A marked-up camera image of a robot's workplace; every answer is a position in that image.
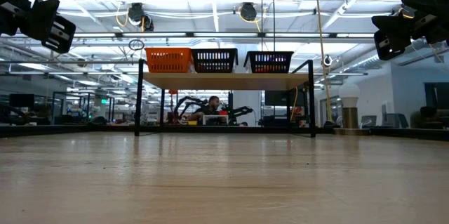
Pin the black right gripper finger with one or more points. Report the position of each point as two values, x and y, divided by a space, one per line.
393 23

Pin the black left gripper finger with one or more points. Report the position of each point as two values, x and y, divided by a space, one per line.
38 17

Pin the orange slotted plastic basket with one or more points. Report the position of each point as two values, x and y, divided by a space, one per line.
168 60

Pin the white bulb lamp brass base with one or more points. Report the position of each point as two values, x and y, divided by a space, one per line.
349 94

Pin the black background monitor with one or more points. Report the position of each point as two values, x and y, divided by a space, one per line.
280 98
438 95
21 100

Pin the green lit sign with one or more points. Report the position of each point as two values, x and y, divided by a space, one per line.
104 101

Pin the black slotted plastic basket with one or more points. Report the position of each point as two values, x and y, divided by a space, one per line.
214 60
268 62

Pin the wooden shelf riser black legs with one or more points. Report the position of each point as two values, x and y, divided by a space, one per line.
224 80

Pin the person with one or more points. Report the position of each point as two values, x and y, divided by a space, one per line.
210 106

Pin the black aluminium rig frame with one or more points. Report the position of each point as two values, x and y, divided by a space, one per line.
70 130

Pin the white background frame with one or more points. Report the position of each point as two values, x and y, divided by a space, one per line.
215 116

